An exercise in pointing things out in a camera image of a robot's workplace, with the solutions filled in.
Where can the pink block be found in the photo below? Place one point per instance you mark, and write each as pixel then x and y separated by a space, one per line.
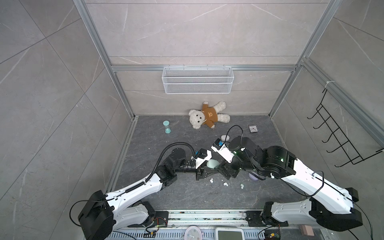
pixel 307 230

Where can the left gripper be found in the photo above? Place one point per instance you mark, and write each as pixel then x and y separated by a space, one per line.
pixel 198 170

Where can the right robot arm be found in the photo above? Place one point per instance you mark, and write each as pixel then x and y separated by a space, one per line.
pixel 325 203

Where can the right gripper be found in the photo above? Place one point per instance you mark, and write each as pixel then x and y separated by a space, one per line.
pixel 225 168

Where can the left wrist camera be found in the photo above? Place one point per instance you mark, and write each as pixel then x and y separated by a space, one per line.
pixel 201 156

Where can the white digital scale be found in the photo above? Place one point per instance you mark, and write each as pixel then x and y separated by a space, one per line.
pixel 229 233

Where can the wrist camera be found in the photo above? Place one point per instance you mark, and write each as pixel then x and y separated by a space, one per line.
pixel 201 156
pixel 220 148

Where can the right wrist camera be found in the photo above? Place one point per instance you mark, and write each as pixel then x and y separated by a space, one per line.
pixel 220 148

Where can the small square clock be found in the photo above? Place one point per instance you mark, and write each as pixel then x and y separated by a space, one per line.
pixel 253 129

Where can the green earbud charging case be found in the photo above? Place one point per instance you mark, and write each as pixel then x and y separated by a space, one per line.
pixel 212 163

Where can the purple earbud charging case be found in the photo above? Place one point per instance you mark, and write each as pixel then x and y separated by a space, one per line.
pixel 253 177

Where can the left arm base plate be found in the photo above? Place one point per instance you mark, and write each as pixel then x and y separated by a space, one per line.
pixel 160 217

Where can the white earbud charging case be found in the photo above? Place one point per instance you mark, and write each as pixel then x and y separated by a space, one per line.
pixel 225 138

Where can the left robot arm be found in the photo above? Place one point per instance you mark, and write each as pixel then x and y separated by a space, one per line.
pixel 104 213

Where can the white wire mesh basket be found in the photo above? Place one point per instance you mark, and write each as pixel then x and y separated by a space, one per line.
pixel 198 80

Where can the black wall hook rack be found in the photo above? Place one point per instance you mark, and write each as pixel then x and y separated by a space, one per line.
pixel 337 133

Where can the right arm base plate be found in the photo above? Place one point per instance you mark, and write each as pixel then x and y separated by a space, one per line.
pixel 261 219

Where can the white teddy bear brown shirt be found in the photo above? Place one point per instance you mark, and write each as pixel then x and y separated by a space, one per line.
pixel 208 115

